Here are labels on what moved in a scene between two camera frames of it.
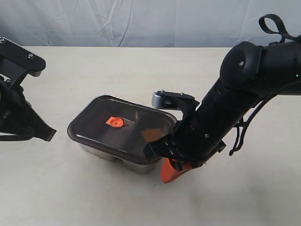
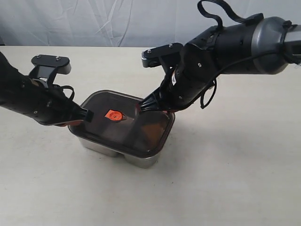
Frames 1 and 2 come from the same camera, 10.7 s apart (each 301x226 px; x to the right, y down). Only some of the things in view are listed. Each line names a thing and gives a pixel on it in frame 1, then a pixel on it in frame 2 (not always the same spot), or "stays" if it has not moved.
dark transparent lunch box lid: [118, 126] stays
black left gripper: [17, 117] -> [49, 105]
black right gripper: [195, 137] -> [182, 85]
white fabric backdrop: [144, 23] stays
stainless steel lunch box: [130, 166] -> [131, 160]
